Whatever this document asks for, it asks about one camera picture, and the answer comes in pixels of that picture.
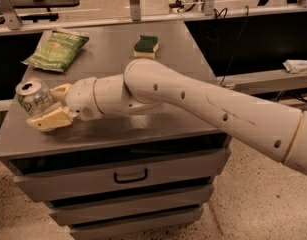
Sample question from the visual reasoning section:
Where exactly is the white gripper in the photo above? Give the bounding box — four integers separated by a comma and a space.
26, 77, 103, 131

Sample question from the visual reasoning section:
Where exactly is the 7up soda can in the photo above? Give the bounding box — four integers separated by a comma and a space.
15, 78, 54, 116

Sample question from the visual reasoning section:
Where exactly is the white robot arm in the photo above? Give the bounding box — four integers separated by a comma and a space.
27, 59, 307, 175

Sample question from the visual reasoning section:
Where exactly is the green chip bag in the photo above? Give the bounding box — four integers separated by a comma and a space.
23, 28, 89, 72

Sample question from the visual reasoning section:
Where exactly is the green yellow sponge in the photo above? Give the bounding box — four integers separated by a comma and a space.
133, 35, 159, 59

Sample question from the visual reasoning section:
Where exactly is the grey drawer cabinet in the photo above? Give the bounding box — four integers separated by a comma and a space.
0, 22, 231, 240

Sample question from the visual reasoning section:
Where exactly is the white folded cloth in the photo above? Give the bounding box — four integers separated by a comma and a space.
283, 60, 307, 74

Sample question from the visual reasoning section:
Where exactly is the black drawer handle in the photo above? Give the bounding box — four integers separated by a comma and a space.
113, 168, 148, 184

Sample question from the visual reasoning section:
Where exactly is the black hanging cable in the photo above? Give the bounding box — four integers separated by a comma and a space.
213, 5, 250, 87

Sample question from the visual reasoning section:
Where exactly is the metal railing frame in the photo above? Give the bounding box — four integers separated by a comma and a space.
0, 0, 307, 35

